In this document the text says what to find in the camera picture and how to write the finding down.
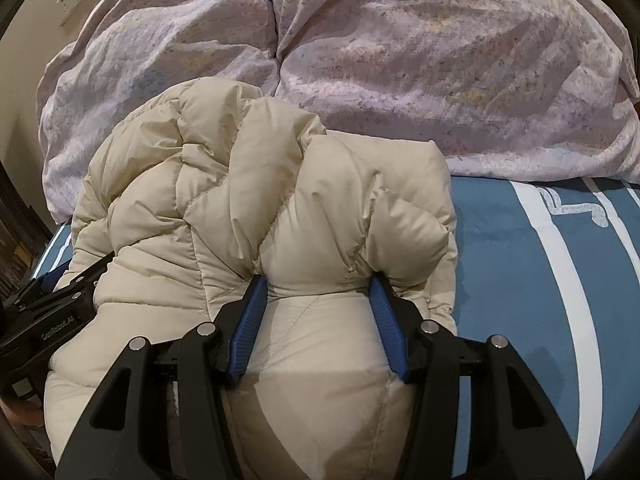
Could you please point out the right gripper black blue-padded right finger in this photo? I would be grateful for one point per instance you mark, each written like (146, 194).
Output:
(481, 390)

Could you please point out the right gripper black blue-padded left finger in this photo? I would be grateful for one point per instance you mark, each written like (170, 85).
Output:
(159, 411)

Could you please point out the lilac floral duvet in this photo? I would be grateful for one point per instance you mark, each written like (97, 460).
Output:
(527, 90)

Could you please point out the beige quilted down jacket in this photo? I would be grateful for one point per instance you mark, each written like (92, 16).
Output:
(210, 183)

